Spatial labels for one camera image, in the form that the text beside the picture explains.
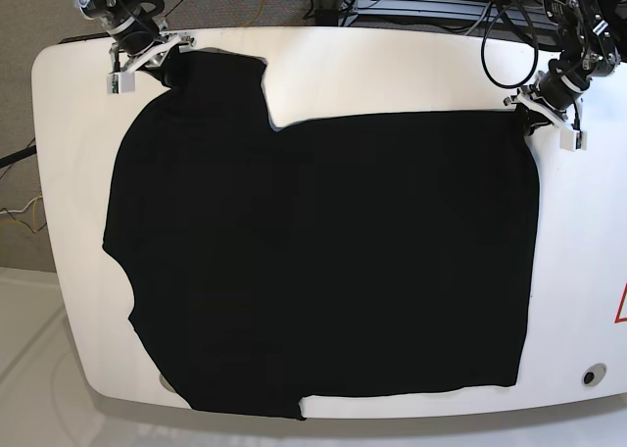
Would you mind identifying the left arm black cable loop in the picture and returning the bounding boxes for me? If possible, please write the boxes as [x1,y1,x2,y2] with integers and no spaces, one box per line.
[480,0,550,91]

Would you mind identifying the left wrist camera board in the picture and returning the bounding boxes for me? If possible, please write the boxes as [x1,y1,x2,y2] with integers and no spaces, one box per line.
[559,128,588,152]

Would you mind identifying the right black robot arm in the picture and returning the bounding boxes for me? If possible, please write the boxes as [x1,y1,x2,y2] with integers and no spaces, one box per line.
[76,0,456,94]

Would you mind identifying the aluminium frame rail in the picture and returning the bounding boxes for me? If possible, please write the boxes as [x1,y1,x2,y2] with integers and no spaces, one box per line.
[354,0,492,23]

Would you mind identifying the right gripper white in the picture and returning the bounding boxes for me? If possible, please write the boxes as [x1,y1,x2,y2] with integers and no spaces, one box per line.
[109,30,196,75]

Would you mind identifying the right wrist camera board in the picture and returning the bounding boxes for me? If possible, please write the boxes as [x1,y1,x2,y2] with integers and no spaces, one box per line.
[107,72,135,94]

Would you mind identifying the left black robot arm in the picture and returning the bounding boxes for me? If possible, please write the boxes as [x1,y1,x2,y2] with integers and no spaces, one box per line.
[304,0,626,134]

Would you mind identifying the table cable grommet hole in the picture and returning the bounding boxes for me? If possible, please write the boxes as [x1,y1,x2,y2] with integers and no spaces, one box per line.
[582,363,607,387]

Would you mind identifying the white floor cable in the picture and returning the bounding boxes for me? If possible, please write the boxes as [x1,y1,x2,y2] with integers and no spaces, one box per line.
[0,195,46,223]

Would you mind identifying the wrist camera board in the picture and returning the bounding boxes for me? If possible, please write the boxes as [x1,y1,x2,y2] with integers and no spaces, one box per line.
[559,128,588,152]
[107,72,135,94]

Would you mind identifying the black T-shirt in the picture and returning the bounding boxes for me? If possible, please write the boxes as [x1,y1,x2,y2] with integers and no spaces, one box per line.
[103,51,540,419]

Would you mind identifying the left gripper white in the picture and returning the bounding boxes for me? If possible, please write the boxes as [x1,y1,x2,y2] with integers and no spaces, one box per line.
[504,84,582,130]

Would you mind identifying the red warning sticker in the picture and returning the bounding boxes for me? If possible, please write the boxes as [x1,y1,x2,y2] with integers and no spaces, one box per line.
[614,285,627,323]

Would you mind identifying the yellow cable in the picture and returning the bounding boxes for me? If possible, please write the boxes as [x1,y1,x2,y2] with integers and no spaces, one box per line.
[244,0,268,27]

